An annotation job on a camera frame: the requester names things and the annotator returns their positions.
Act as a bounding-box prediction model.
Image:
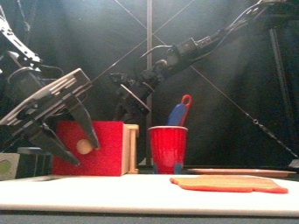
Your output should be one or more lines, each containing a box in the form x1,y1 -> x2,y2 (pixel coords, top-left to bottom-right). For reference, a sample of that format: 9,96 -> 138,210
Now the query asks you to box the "dark metal frame post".
268,25 -> 298,144

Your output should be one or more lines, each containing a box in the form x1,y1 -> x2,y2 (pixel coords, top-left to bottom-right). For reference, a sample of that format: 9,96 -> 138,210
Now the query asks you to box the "red plastic cup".
147,125 -> 190,175

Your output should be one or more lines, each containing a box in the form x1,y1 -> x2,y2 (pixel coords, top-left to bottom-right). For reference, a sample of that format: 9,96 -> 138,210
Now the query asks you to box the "red-fronted wooden drawer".
51,120 -> 131,177

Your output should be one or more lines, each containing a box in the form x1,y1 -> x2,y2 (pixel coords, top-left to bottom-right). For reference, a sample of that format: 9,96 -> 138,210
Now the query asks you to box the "pink tray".
188,167 -> 298,179

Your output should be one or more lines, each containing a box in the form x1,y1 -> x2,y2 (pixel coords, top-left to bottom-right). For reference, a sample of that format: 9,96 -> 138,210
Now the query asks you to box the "wooden cabinet box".
126,123 -> 141,175

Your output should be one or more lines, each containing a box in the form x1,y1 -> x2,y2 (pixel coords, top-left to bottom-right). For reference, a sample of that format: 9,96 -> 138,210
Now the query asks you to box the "red plastic loop-handled tool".
180,94 -> 194,127

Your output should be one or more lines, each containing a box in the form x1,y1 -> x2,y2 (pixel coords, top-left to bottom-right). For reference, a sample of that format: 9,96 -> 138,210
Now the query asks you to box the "white cutting board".
0,173 -> 299,219

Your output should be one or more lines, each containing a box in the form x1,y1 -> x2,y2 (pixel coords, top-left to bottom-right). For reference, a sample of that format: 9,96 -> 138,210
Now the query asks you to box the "dark ribbed block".
17,146 -> 55,179

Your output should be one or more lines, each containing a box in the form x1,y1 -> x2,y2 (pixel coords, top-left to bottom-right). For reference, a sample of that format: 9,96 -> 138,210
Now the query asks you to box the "blue plastic tool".
166,103 -> 189,127

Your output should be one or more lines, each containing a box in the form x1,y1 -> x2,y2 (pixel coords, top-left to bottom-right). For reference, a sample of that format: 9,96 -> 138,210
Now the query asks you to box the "white box with green circle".
0,152 -> 22,181

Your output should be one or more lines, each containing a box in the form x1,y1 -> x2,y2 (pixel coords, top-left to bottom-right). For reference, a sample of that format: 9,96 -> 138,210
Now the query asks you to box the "metal frame pole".
145,0 -> 156,168

